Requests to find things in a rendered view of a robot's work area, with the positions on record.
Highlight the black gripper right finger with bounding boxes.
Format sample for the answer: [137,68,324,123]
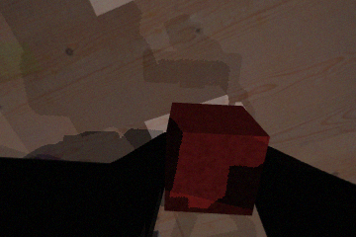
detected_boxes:
[255,146,356,237]

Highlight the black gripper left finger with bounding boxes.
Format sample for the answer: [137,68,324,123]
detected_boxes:
[0,132,166,237]

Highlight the red block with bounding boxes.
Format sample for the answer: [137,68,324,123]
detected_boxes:
[164,103,270,215]

